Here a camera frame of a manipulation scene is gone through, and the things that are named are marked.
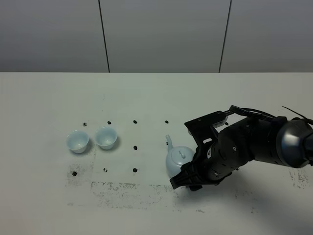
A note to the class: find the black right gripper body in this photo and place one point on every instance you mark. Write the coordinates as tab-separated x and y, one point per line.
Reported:
217	161

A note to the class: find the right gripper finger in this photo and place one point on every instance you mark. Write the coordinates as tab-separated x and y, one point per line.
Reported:
195	188
188	176

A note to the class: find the left pale blue teacup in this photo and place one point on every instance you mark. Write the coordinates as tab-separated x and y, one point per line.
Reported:
77	141

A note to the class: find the pale blue porcelain teapot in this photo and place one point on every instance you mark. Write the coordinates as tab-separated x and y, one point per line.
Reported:
176	157

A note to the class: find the right pale blue teacup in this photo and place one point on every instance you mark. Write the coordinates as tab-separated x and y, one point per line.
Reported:
105	138

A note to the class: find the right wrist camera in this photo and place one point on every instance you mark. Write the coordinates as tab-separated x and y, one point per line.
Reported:
204	128

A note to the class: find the pale blue teacup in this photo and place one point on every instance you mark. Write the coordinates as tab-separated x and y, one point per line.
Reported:
77	141
105	138

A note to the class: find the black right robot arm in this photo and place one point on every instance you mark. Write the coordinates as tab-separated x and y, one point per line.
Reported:
279	141

